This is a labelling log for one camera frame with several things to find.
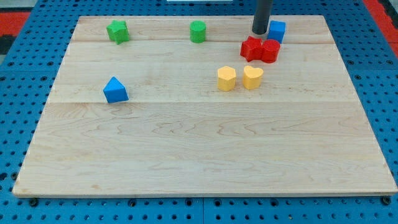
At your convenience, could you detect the light wooden board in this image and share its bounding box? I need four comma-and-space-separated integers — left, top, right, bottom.
12, 15, 397, 198

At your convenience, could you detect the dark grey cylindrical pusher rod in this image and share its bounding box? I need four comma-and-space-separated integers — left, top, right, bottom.
252, 0, 273, 35

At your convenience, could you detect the green star block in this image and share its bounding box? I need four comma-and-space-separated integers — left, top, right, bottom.
106, 20, 129, 45

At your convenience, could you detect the green cylinder block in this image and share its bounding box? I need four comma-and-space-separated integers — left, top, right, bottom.
190, 21, 206, 44

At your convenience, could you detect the yellow hexagon block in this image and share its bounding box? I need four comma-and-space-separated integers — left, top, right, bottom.
217, 66, 236, 91

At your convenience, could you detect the yellow heart block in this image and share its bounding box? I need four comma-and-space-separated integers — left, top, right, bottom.
243, 65, 264, 90

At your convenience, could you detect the blue triangle block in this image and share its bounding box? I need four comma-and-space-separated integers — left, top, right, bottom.
103, 77, 129, 103

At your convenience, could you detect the blue cube block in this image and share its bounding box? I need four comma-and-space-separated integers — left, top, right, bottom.
267, 21, 286, 44

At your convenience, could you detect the red star block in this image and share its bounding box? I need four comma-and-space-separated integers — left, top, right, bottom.
240, 36, 262, 62

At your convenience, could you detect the red cylinder block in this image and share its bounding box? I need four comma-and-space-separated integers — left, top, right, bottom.
261, 39, 280, 63

